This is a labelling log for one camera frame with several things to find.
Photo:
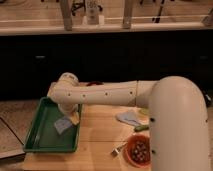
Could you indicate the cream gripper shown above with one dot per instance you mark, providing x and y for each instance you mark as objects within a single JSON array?
[{"x": 74, "y": 118}]

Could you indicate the blue sponge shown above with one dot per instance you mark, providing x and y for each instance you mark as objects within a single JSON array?
[{"x": 62, "y": 124}]

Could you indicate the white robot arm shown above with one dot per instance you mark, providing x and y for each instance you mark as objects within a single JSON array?
[{"x": 178, "y": 118}]

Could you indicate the green plastic tray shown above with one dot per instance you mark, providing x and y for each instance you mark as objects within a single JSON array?
[{"x": 42, "y": 136}]

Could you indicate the dark red bowl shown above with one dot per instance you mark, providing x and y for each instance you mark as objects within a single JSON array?
[{"x": 94, "y": 83}]

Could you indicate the metal fork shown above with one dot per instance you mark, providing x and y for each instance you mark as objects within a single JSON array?
[{"x": 117, "y": 150}]

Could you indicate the grey blue cloth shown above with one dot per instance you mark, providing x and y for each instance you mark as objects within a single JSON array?
[{"x": 128, "y": 117}]

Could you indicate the green pepper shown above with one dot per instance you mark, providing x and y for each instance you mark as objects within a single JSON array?
[{"x": 141, "y": 128}]

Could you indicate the light green cup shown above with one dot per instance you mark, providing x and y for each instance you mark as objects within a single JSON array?
[{"x": 144, "y": 111}]

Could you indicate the orange bowl with beads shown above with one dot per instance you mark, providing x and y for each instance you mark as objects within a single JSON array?
[{"x": 137, "y": 151}]

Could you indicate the white device on shelf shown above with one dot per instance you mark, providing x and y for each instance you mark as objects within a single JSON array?
[{"x": 92, "y": 12}]

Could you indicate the left wooden post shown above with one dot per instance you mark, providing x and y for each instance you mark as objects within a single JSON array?
[{"x": 66, "y": 14}]

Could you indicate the wooden post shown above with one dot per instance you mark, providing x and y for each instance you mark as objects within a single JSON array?
[
  {"x": 127, "y": 16},
  {"x": 66, "y": 14}
]

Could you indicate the right wooden post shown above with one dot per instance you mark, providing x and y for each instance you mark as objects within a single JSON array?
[{"x": 127, "y": 16}]

